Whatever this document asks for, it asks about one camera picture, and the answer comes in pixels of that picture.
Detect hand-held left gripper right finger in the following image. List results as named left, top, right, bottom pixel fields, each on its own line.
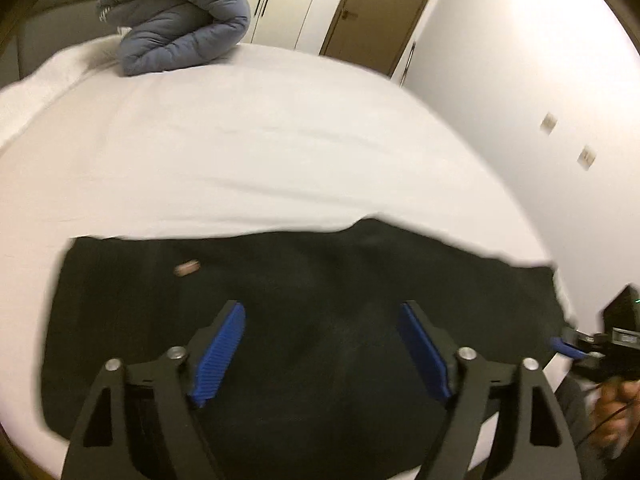
left=397, top=301, right=583, bottom=480

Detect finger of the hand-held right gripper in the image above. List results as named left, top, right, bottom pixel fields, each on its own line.
left=549, top=336, right=590, bottom=361

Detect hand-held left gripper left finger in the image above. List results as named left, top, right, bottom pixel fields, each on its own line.
left=61, top=300, right=246, bottom=480

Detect black pants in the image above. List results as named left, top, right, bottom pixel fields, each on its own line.
left=40, top=217, right=576, bottom=480

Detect person's right hand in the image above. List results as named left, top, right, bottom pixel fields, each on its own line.
left=589, top=379, right=640, bottom=453

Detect white bed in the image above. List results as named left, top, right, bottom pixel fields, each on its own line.
left=0, top=40, right=581, bottom=480

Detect blue-grey folded duvet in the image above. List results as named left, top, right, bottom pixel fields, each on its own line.
left=96, top=0, right=251, bottom=77

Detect brown wooden door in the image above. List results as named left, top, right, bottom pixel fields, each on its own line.
left=319, top=0, right=445, bottom=77

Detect white wardrobe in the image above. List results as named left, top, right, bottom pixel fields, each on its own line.
left=240, top=0, right=362, bottom=53

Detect grey upholstered headboard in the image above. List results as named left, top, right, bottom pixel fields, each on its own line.
left=0, top=0, right=126, bottom=88

